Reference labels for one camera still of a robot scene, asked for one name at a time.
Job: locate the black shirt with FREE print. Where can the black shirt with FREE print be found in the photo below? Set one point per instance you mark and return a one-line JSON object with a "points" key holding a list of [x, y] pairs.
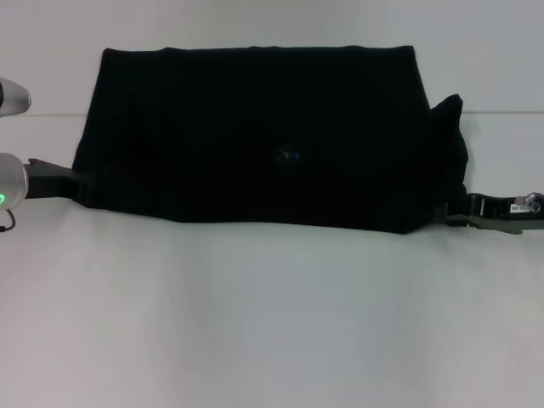
{"points": [[255, 140]]}

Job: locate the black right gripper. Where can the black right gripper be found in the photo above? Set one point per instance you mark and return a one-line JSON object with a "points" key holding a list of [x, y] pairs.
{"points": [[503, 212]]}

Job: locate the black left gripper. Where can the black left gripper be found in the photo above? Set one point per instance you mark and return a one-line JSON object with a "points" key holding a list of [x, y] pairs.
{"points": [[49, 180]]}

